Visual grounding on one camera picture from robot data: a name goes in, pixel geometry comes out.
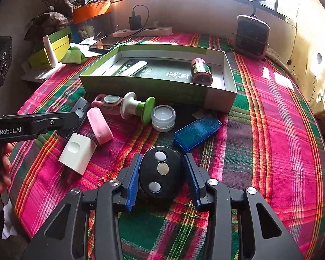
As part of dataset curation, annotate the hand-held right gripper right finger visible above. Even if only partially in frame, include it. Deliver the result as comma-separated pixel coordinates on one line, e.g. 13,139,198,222
183,153,305,260

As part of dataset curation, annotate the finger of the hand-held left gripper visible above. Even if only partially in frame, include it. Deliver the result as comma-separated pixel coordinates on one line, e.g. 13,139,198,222
30,112,80,136

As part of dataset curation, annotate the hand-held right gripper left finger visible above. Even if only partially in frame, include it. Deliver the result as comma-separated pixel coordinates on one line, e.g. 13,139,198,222
23,153,144,260

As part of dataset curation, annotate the black rectangular device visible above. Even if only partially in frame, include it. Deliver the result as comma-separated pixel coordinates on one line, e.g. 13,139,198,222
56,97,90,142

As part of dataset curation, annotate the black oval key fob remote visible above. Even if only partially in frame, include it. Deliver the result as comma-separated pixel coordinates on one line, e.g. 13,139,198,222
139,146,184,199

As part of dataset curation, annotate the white plug adapter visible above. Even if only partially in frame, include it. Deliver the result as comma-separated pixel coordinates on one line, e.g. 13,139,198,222
58,132,98,176

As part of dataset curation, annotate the pink rounded case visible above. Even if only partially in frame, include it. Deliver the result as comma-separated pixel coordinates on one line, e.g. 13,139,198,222
87,107,114,145

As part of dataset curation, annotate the blue translucent usb device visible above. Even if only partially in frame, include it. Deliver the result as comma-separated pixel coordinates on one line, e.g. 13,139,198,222
174,115,223,153

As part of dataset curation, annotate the clear round plastic jar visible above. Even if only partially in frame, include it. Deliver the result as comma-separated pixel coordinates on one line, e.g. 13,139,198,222
151,105,177,133

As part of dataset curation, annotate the green and white cardboard box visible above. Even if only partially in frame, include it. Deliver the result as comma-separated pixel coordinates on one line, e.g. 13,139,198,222
79,44,238,113

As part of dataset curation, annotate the person's left hand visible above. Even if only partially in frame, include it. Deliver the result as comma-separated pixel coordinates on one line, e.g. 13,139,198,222
0,142,15,194

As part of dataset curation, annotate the pink clip with round disc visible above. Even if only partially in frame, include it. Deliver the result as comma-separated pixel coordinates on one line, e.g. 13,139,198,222
91,94,124,112

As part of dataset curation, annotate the yellow-green cardboard box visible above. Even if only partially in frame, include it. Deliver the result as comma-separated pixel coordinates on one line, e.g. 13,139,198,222
27,48,52,70
47,27,71,61

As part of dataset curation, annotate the green tissue pack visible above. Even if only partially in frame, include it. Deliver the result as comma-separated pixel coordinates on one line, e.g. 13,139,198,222
62,46,86,65

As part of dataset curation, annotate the white and green spool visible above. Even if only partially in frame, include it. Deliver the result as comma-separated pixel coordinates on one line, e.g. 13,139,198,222
120,92,156,125

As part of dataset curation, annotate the plaid pink green blanket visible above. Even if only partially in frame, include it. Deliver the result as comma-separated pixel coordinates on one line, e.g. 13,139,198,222
8,31,325,260

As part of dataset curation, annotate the black smartphone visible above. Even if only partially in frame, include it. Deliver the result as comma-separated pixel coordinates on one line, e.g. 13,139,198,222
89,35,123,54

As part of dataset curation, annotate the blue box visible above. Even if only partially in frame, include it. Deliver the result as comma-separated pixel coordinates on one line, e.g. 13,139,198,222
70,23,96,44

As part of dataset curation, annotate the brown patterned cloth bag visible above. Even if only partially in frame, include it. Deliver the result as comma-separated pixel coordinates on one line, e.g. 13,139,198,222
24,6,72,42

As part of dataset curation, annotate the red and green small jar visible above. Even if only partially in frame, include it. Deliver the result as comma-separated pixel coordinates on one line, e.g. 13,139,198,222
190,58,213,86

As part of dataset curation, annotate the orange box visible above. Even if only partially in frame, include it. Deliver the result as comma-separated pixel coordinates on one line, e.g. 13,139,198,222
72,0,111,24

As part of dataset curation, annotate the green printed booklet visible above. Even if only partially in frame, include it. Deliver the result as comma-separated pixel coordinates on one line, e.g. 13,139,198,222
111,58,212,83

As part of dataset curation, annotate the black charger block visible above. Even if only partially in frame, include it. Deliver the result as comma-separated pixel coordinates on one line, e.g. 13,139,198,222
128,16,143,31

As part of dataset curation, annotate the white power strip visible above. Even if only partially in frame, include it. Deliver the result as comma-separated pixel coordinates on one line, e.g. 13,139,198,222
113,27,173,37

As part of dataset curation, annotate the cream curtain with hearts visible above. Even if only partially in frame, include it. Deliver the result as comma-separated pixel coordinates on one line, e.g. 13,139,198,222
265,0,325,115

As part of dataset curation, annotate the black window hook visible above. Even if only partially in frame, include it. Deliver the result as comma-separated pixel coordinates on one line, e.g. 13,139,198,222
250,0,266,16

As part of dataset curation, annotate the black charging cable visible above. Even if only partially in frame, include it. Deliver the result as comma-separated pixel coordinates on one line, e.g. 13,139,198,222
78,5,155,46

